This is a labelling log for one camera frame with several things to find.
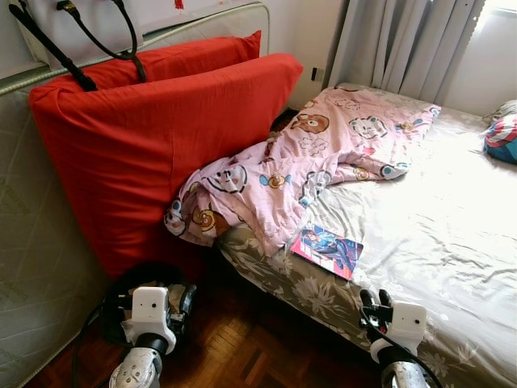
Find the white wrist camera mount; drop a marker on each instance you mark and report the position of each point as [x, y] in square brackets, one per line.
[408, 319]
[148, 311]

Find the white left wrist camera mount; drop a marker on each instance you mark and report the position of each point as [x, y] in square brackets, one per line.
[148, 311]

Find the small red cushion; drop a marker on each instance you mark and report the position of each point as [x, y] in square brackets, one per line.
[186, 56]

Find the grey curtain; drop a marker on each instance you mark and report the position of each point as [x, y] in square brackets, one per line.
[404, 40]

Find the blue star striped pillow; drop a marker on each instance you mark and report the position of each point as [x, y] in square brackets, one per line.
[502, 141]

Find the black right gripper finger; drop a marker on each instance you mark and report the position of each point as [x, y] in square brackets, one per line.
[385, 299]
[367, 301]

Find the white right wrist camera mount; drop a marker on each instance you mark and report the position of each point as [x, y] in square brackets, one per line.
[408, 319]

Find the bed with beige floral sheet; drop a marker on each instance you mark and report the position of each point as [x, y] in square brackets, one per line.
[428, 242]

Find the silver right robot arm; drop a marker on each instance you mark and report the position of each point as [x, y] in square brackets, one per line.
[401, 378]

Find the large red cushion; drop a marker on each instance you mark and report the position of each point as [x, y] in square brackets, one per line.
[145, 153]

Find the pink cartoon blanket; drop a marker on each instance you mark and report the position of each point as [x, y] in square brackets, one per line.
[323, 137]

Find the colourful comic magazine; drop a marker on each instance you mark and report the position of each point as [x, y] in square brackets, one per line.
[327, 250]

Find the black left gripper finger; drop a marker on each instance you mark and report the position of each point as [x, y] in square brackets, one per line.
[188, 301]

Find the wall socket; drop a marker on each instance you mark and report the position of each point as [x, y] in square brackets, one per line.
[317, 75]

